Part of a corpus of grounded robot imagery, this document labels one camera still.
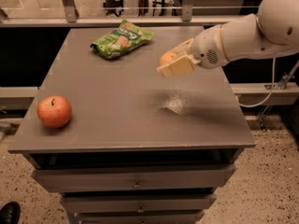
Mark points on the bottom drawer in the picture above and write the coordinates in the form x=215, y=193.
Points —
x=161, y=217

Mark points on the drawer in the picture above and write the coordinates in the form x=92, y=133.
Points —
x=161, y=217
x=134, y=178
x=138, y=203

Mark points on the grey drawer cabinet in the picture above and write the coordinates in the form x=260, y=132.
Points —
x=126, y=115

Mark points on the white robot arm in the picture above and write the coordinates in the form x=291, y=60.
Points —
x=270, y=33

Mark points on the red apple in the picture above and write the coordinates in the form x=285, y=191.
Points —
x=54, y=111

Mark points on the green chip bag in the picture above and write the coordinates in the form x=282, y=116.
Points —
x=122, y=40

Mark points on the black shoe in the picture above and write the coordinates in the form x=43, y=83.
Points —
x=10, y=213

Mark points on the orange fruit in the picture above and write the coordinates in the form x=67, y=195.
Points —
x=167, y=57

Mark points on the top drawer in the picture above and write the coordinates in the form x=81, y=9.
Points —
x=134, y=178

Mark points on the middle drawer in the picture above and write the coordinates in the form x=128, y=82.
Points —
x=138, y=203

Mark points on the metal railing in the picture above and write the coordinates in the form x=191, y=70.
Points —
x=92, y=13

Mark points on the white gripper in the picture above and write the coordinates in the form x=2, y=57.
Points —
x=206, y=49

